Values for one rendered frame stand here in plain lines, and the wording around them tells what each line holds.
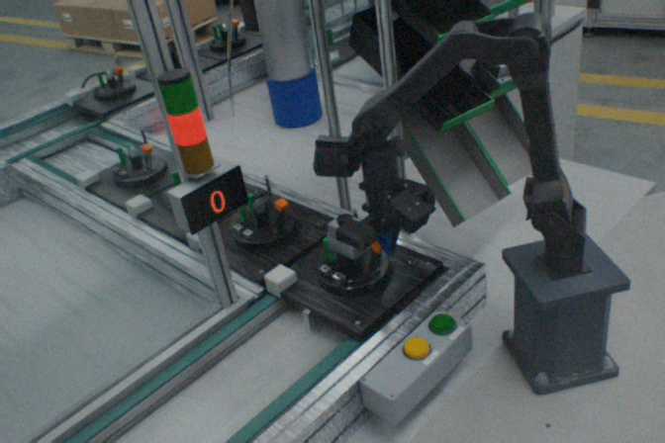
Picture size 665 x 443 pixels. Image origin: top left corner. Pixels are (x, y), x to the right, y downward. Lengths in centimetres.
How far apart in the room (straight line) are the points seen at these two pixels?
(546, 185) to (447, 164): 40
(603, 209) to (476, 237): 30
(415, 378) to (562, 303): 25
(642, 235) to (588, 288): 50
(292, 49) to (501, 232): 87
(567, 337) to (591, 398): 12
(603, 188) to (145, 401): 112
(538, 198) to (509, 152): 48
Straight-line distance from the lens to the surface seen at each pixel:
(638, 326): 135
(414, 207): 107
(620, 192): 171
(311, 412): 106
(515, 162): 150
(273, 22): 203
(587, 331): 116
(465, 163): 141
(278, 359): 122
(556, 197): 103
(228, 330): 125
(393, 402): 106
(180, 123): 106
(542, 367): 119
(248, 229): 140
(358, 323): 117
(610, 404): 121
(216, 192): 111
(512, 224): 158
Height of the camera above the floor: 175
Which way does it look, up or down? 33 degrees down
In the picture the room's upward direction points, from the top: 9 degrees counter-clockwise
